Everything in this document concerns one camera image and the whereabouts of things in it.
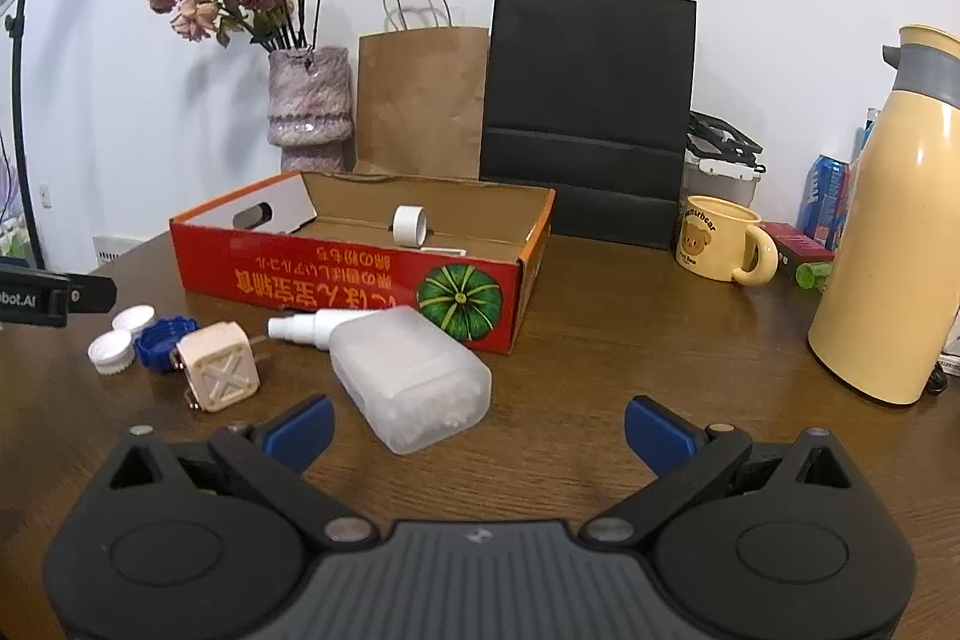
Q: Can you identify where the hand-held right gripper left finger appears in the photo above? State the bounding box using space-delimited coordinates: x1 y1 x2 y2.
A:
85 393 379 550

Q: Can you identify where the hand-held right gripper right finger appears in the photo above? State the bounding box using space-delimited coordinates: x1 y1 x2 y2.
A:
578 395 875 548

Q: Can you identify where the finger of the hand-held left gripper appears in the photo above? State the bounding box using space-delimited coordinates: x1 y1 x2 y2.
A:
64 273 119 316

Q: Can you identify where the white bottle cap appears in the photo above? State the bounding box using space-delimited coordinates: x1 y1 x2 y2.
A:
110 304 158 336
87 330 139 376

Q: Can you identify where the blue bottle cap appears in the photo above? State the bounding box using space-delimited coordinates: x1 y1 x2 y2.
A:
134 314 200 374

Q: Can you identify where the beige charger plug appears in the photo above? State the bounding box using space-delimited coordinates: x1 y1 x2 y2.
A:
173 322 270 414

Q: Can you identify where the white spray bottle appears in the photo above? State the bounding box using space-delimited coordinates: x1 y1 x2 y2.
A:
267 308 376 351

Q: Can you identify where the translucent plastic box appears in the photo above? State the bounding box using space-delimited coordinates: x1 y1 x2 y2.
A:
328 304 494 456

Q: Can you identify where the red cardboard box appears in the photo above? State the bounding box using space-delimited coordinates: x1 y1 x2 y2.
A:
168 169 558 357

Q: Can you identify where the white tape roll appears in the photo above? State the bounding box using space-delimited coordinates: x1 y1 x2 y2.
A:
391 204 429 250

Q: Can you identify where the yellow bear mug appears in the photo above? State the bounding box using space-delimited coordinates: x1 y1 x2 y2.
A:
674 194 780 287

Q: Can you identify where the small dark red box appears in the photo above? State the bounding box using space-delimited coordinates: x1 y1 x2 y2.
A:
758 221 836 271

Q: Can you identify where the container with black clips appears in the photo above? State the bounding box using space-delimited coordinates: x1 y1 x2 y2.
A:
680 110 767 237

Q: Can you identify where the black light stand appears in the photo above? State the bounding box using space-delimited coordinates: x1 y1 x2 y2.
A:
0 0 55 270

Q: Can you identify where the blue drink can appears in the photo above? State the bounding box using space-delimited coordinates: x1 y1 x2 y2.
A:
796 153 853 244

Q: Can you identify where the pink marbled vase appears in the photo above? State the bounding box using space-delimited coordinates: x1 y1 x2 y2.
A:
267 45 354 173

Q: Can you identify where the yellow thermos jug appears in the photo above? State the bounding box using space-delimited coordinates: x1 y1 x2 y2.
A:
807 24 960 407

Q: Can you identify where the black paper bag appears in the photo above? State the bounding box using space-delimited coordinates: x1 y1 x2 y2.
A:
479 0 699 252

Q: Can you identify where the brown paper bag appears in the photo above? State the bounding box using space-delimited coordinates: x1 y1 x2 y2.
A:
353 0 493 181

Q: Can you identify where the clear plastic bottle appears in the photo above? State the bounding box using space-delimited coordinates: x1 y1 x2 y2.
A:
854 107 883 163

